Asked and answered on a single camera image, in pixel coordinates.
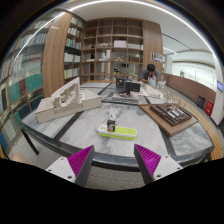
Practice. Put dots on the black charger plug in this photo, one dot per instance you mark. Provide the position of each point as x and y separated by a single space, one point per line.
111 125

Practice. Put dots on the black box on table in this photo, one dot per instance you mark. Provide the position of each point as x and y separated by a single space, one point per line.
125 85

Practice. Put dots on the brown wooden model board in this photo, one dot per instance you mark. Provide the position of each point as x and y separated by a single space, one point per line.
170 117

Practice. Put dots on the white architectural model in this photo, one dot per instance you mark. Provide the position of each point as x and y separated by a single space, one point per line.
67 100

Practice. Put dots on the seated person dark shirt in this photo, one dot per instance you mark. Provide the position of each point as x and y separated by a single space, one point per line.
150 72

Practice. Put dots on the left bookshelf with books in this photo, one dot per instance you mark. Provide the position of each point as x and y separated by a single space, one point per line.
45 56

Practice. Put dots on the small beige building model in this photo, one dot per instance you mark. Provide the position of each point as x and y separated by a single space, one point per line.
152 92

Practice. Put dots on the wooden bookshelf wall unit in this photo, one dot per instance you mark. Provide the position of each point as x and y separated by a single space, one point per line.
111 48

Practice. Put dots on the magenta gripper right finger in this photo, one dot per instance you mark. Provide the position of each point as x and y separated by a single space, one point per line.
154 166

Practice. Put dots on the green white power strip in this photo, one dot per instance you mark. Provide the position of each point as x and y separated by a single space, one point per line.
119 132

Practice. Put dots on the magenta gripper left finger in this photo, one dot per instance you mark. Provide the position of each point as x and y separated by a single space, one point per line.
75 168

